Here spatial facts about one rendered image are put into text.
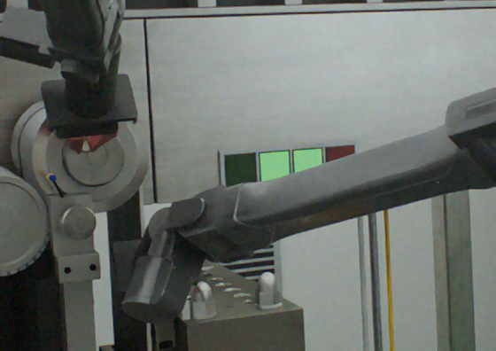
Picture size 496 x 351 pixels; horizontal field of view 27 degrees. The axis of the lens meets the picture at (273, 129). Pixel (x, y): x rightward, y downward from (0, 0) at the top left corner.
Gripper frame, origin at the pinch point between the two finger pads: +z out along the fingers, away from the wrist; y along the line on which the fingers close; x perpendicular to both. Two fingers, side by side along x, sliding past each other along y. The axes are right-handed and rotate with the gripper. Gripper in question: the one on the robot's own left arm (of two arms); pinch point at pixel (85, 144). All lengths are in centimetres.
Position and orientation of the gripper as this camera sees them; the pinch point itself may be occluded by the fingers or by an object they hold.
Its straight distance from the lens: 127.9
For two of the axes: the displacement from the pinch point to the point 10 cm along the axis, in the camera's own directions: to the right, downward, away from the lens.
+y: 9.4, -1.0, 3.1
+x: -2.7, -8.0, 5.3
